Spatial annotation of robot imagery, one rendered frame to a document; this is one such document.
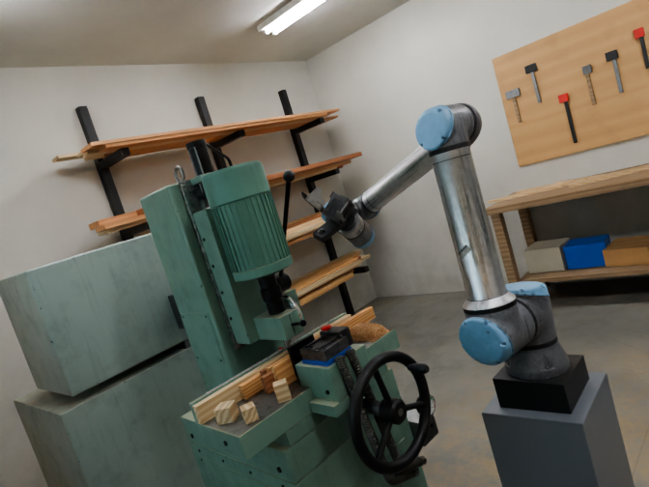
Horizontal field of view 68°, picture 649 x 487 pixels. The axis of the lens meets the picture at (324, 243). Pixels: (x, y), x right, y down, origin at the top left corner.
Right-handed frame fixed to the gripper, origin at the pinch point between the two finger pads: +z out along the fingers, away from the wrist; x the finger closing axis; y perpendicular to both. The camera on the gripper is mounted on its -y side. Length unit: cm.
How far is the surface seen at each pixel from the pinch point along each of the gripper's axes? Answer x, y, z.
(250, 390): 18, -54, 4
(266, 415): 31, -53, 13
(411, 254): -115, 50, -342
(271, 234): 3.6, -15.7, 14.6
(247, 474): 25, -76, -8
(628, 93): 12, 205, -224
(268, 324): 9.4, -37.9, 0.7
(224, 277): -7.3, -33.8, 8.7
